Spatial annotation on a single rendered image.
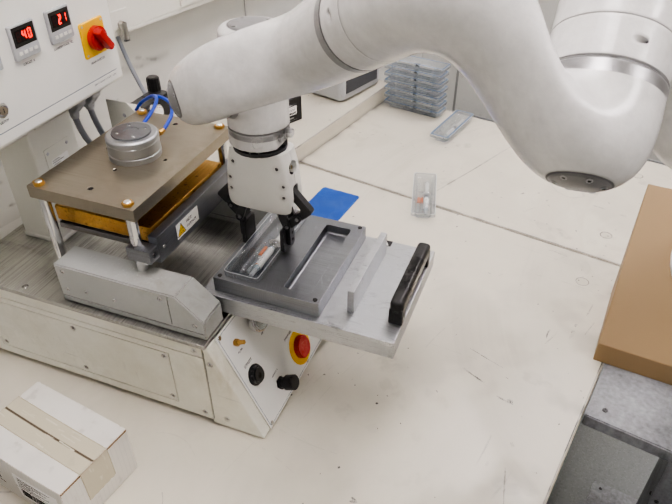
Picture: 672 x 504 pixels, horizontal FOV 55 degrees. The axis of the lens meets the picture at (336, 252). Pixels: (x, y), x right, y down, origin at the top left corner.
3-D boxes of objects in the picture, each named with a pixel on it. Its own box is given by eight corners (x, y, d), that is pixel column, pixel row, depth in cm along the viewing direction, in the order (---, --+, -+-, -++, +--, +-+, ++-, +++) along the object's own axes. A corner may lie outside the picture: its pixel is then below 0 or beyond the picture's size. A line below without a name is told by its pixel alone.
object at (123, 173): (10, 228, 99) (-18, 153, 91) (131, 140, 122) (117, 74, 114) (145, 264, 92) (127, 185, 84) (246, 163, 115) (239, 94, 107)
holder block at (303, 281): (214, 290, 95) (212, 276, 93) (273, 218, 109) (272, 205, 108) (318, 318, 90) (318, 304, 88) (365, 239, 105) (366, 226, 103)
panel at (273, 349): (270, 429, 101) (213, 339, 93) (338, 308, 123) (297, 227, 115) (280, 429, 100) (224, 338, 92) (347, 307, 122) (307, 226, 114)
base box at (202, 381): (-6, 350, 115) (-40, 275, 105) (122, 236, 143) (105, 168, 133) (264, 440, 100) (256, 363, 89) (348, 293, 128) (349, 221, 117)
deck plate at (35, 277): (-44, 276, 105) (-46, 271, 104) (94, 174, 131) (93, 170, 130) (204, 350, 91) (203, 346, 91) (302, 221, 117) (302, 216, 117)
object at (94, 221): (60, 226, 99) (43, 172, 93) (144, 160, 115) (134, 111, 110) (156, 251, 94) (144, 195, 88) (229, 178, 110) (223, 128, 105)
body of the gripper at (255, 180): (305, 130, 90) (307, 199, 96) (239, 118, 93) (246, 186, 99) (282, 154, 84) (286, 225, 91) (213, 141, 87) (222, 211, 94)
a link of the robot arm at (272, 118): (239, 143, 82) (301, 125, 86) (228, 40, 74) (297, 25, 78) (210, 119, 88) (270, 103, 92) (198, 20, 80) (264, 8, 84)
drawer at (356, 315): (203, 310, 97) (197, 270, 92) (268, 231, 113) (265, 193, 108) (392, 363, 88) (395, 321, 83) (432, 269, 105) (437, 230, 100)
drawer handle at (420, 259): (387, 323, 89) (389, 301, 87) (416, 260, 100) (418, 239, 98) (401, 326, 88) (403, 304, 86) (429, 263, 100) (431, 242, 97)
